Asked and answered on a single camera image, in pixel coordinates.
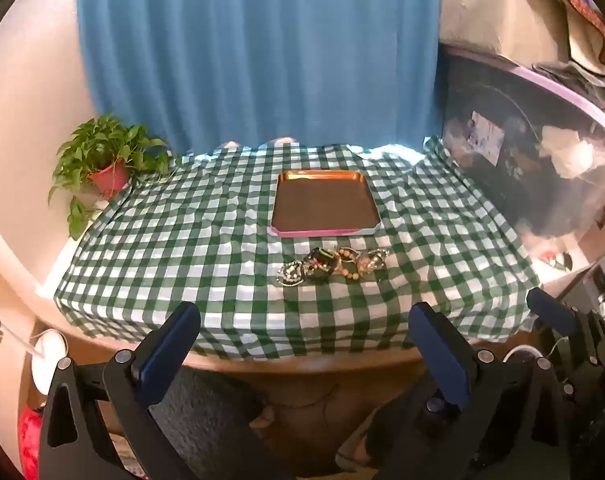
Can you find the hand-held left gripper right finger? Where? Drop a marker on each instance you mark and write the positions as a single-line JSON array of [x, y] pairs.
[[440, 355]]

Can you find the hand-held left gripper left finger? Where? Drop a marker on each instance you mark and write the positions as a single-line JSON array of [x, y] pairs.
[[175, 340]]

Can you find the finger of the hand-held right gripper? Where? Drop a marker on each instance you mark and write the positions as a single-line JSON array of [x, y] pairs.
[[549, 307]]

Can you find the dark green bangle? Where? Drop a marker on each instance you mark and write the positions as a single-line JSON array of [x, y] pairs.
[[320, 264]]

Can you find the orange metal tray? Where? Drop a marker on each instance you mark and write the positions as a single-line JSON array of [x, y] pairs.
[[322, 205]]

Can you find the red white packet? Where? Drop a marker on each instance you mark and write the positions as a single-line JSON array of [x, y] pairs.
[[557, 260]]

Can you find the white rimmed round bowl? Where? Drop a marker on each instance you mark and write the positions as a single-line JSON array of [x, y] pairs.
[[519, 347]]

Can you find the dark grey rug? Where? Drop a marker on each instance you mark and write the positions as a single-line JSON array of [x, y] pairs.
[[207, 410]]

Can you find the green white checked tablecloth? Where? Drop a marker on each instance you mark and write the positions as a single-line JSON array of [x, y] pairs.
[[182, 260]]

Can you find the grey storage box purple lid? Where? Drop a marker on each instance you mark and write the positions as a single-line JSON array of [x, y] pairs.
[[507, 200]]

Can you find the person's left foot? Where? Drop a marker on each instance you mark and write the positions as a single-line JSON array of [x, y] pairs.
[[263, 416]]

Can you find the person's foot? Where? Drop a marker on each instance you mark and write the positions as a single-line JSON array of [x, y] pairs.
[[263, 416], [362, 447]]

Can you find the person's right foot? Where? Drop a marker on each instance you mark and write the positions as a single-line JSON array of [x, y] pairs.
[[362, 447]]

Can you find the white round charger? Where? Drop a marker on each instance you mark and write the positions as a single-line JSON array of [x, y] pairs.
[[47, 355]]

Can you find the white crumpled cloth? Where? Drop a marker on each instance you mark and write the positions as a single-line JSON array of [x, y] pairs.
[[567, 152]]

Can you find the red cloth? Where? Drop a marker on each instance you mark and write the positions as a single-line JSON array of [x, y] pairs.
[[30, 440]]

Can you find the green plant in red pot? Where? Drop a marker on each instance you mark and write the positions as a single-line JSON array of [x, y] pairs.
[[110, 175]]

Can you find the white label sticker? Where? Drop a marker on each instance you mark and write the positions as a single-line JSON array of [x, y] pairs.
[[487, 137]]

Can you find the dark cloth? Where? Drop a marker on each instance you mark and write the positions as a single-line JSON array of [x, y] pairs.
[[582, 77]]

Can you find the patterned fabric bag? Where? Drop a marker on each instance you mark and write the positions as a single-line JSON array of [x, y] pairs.
[[589, 10]]

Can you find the blue curtain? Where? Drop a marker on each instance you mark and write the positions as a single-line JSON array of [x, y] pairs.
[[257, 50]]

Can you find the beige cardboard box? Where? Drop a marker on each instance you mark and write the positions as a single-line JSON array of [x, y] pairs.
[[492, 10]]

